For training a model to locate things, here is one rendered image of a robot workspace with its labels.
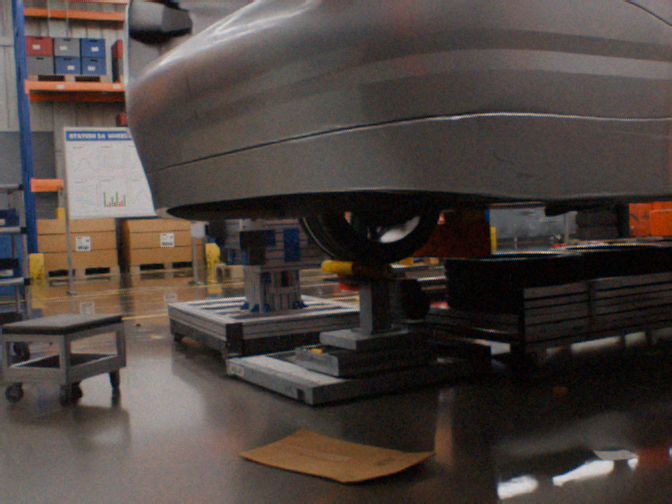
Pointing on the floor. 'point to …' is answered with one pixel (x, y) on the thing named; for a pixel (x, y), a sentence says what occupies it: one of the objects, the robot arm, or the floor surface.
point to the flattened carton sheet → (332, 457)
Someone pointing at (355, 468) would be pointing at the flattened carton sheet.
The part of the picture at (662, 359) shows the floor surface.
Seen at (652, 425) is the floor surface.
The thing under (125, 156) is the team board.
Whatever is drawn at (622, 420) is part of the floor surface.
